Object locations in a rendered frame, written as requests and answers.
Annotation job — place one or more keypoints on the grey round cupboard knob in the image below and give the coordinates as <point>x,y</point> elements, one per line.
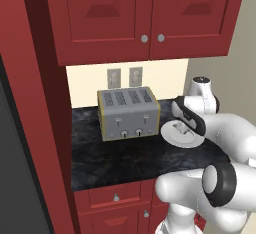
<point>144,38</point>
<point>161,38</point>
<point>146,213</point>

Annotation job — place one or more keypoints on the red drawer front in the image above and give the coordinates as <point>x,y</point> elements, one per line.
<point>148,193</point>
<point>103,198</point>

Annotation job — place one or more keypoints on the black oven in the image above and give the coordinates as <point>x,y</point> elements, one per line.
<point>16,164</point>

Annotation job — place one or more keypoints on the red tall oven cabinet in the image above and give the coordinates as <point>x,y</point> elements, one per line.
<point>30,61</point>

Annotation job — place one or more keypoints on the red upper cupboard door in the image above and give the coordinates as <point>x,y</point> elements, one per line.
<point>100,11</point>
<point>193,11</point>

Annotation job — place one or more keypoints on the grey wall outlet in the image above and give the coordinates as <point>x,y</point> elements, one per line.
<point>136,76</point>
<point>114,78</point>

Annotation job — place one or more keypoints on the grey four-slot toaster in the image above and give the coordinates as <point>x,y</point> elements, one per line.
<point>130,118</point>

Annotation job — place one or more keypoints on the red cupboard door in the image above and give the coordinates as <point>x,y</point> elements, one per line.
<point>113,223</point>
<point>100,11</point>
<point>193,11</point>
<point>158,219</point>

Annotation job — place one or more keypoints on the white plate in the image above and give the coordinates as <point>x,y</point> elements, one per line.
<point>176,141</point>

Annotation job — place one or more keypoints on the red lower cupboard door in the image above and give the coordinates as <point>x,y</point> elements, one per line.
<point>158,219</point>
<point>113,223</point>

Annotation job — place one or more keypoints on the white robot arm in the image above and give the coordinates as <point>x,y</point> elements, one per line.
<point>230,134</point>

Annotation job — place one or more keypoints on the grey round drawer knob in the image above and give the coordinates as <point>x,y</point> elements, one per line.
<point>116,197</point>

